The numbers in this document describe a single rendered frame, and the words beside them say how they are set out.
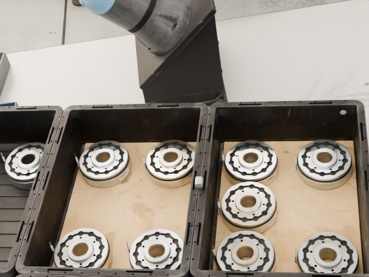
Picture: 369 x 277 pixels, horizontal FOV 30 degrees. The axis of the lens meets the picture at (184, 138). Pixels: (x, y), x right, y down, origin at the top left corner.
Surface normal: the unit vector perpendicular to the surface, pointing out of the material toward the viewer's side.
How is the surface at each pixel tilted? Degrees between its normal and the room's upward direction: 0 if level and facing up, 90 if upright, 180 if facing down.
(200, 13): 44
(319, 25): 0
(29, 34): 0
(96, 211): 0
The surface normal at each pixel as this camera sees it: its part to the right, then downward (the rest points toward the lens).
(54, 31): -0.13, -0.67
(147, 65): -0.78, -0.37
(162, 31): 0.00, 0.43
